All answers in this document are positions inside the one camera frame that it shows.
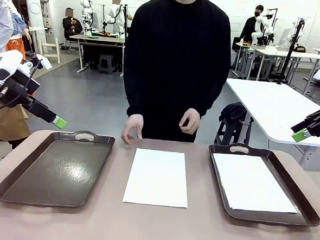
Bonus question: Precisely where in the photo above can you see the person's left forearm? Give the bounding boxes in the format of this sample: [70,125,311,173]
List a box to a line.
[195,73,231,122]

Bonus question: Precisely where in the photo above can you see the black jacket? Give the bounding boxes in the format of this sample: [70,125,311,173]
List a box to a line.
[219,101,255,126]

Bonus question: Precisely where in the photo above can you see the person's right hand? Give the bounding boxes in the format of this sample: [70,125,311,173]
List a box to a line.
[120,112,145,146]

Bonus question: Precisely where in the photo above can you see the large white table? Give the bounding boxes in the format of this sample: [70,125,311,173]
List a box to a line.
[219,77,320,172]

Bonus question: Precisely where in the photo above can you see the person's left hand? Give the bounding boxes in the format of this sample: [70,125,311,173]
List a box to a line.
[178,107,202,135]

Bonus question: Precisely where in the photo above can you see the white computer monitor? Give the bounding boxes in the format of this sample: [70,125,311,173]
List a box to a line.
[278,27,292,49]

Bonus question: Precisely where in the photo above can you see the person in white shirt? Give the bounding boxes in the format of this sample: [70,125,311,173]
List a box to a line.
[110,0,134,35]

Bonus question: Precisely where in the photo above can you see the white A4 paper sheet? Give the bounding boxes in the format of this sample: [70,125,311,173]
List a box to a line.
[209,153,302,215]
[121,147,192,209]

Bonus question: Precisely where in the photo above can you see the person in black sweater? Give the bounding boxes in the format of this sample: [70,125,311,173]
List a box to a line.
[118,0,235,145]

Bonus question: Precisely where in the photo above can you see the masked person in black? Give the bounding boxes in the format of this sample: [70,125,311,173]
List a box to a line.
[231,3,265,71]

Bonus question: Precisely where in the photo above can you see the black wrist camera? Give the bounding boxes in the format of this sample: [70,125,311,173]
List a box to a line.
[23,57,44,70]

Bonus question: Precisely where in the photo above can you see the seated person in black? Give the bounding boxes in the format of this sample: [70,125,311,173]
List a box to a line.
[61,7,85,40]

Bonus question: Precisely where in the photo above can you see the black stand pole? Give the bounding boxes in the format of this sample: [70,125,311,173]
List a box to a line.
[275,17,306,86]

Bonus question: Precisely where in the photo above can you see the white standing air conditioner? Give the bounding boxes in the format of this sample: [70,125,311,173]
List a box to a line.
[21,0,53,29]

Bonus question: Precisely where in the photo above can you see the brown plastic serving tray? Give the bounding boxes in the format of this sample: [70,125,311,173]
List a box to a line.
[0,125,116,212]
[203,141,320,229]

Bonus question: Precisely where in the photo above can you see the grey plastic stool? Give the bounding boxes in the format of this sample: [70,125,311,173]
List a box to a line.
[98,53,118,75]

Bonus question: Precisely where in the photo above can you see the person's right forearm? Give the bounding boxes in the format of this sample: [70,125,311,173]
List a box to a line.
[126,77,149,118]

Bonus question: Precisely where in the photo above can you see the brown-top work table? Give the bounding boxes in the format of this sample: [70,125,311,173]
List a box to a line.
[67,33,127,77]

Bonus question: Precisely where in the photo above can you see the white work table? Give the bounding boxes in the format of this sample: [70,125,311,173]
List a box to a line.
[253,48,320,85]

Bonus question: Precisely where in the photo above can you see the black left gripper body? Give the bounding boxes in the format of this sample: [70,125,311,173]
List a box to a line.
[2,66,41,109]

